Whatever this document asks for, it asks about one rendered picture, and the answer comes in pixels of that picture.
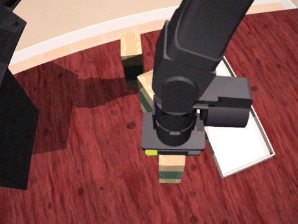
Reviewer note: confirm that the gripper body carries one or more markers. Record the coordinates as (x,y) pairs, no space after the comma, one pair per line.
(186,142)

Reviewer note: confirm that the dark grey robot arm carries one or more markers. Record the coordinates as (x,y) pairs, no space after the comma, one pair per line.
(188,50)

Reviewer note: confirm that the white shallow rectangular tray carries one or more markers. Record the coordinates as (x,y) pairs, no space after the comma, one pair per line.
(235,149)

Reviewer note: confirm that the tan box with green band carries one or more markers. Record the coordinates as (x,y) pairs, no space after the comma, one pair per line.
(166,162)
(132,59)
(145,91)

